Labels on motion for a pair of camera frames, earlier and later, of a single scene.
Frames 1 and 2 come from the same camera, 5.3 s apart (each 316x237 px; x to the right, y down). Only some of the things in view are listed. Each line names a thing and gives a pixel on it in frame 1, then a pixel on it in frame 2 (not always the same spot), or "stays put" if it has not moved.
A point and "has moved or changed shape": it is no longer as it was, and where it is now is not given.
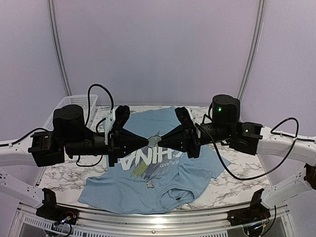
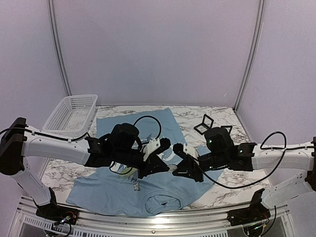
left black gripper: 123,143 to 153,161
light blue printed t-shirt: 154,179 has moved or changed shape
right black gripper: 192,145 to 190,167
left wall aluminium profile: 59,49 stays put
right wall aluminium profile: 255,48 stays put
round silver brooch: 153,140 to 172,168
